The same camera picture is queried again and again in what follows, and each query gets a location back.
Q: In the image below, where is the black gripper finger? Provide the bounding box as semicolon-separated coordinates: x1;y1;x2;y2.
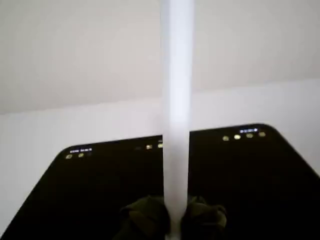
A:
180;195;228;240
112;195;172;240

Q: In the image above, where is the white apple pencil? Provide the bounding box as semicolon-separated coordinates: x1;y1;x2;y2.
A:
159;0;196;240

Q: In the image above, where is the black screen ipad tablet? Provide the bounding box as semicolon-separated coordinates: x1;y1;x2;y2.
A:
0;122;320;240

